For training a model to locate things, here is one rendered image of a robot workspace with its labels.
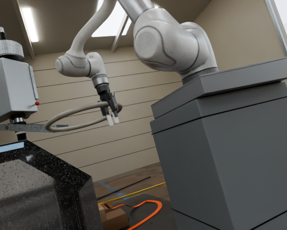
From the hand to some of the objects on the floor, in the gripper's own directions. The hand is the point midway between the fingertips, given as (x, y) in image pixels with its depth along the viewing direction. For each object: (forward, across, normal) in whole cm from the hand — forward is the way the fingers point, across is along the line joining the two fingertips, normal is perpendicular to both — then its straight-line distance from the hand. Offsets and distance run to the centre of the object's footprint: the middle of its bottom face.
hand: (112, 119), depth 122 cm
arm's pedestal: (+92, -48, -2) cm, 104 cm away
